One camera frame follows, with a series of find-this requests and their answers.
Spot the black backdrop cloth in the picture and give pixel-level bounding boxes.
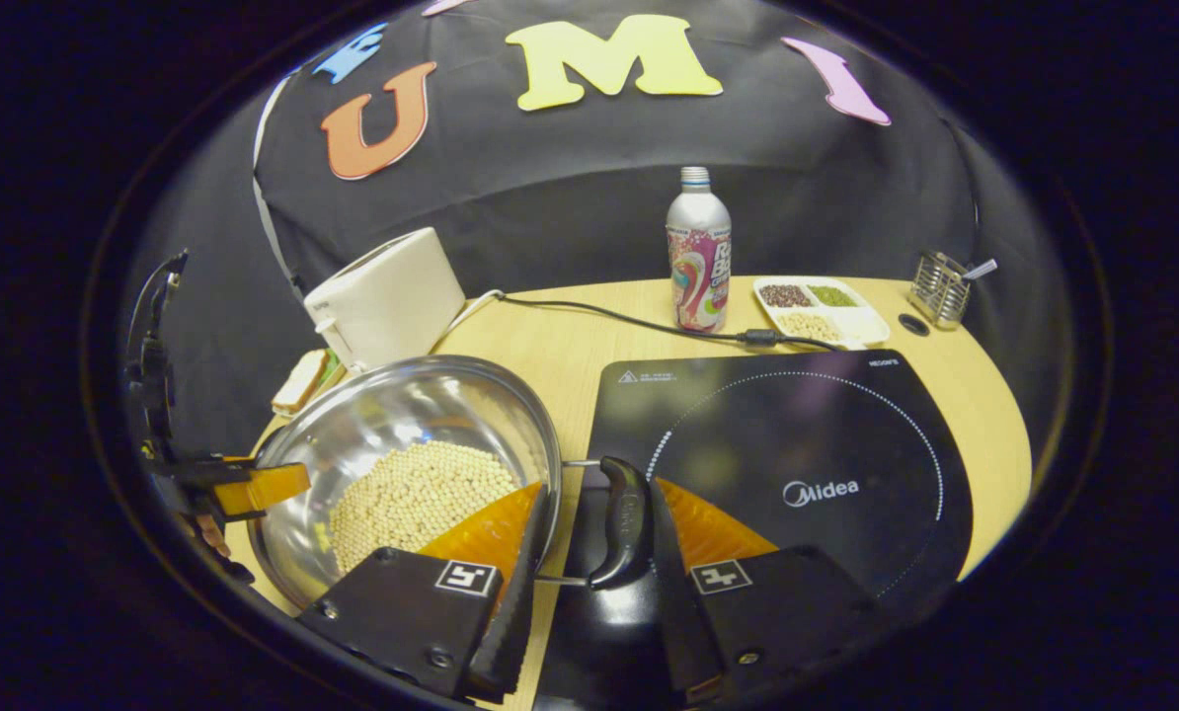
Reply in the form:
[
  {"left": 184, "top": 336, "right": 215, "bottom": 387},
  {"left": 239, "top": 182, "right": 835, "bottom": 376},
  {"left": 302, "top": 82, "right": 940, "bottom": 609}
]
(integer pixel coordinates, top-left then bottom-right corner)
[{"left": 120, "top": 0, "right": 1079, "bottom": 465}]

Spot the heap of soybeans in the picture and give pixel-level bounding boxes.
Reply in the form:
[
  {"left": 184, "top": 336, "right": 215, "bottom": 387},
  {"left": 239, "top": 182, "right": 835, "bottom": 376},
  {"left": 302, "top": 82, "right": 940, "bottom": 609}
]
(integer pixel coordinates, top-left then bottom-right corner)
[{"left": 328, "top": 440, "right": 519, "bottom": 576}]

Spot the black power cable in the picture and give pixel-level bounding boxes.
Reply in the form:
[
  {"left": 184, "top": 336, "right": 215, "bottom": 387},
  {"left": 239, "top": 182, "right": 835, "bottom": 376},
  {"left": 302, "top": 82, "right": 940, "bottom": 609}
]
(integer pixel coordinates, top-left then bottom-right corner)
[{"left": 432, "top": 288, "right": 847, "bottom": 354}]

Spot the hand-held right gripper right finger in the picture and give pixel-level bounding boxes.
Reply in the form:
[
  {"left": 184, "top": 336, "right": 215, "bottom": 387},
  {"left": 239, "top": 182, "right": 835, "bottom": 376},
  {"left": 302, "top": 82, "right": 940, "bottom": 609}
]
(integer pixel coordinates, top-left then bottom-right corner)
[{"left": 647, "top": 477, "right": 882, "bottom": 707}]

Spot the metal wire utensil holder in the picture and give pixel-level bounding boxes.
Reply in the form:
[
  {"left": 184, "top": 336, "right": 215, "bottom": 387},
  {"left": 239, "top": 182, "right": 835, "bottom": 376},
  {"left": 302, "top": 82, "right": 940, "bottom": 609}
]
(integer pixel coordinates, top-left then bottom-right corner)
[{"left": 907, "top": 251, "right": 973, "bottom": 331}]

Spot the white divided grain tray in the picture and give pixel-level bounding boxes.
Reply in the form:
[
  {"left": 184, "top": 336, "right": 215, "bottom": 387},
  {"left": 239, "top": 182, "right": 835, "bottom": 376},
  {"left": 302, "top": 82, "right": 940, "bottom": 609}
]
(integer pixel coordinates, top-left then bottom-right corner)
[{"left": 753, "top": 276, "right": 892, "bottom": 352}]

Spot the silver drink bottle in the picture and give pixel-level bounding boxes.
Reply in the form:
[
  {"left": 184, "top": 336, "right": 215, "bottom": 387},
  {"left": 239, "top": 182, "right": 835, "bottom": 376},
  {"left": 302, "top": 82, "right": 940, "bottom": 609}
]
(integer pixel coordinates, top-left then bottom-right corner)
[{"left": 666, "top": 166, "right": 733, "bottom": 334}]

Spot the black induction cooktop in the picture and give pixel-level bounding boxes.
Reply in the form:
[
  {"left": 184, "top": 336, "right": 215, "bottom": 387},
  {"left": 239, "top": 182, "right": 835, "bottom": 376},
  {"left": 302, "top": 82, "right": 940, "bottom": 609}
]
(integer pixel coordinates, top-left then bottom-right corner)
[{"left": 533, "top": 349, "right": 976, "bottom": 711}]

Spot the sandwich on small plate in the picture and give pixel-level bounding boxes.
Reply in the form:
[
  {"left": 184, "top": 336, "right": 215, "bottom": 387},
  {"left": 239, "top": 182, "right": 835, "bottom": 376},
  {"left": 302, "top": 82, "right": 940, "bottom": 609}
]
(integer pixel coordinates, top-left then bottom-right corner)
[{"left": 272, "top": 348, "right": 339, "bottom": 417}]

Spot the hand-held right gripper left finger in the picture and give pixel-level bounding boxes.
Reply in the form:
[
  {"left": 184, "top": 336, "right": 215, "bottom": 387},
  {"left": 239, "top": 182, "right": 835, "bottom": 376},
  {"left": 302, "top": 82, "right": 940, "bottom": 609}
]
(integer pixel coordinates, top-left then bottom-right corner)
[{"left": 296, "top": 481, "right": 551, "bottom": 704}]

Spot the white toaster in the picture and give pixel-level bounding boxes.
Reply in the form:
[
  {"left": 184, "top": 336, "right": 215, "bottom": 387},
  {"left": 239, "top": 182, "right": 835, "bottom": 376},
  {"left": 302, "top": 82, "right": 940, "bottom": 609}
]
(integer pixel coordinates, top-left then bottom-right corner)
[{"left": 303, "top": 227, "right": 467, "bottom": 374}]

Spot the stainless steel pot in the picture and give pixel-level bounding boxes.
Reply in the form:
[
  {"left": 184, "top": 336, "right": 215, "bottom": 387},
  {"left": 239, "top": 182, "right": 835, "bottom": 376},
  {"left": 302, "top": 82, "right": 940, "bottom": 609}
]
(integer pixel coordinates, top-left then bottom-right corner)
[{"left": 251, "top": 355, "right": 656, "bottom": 610}]

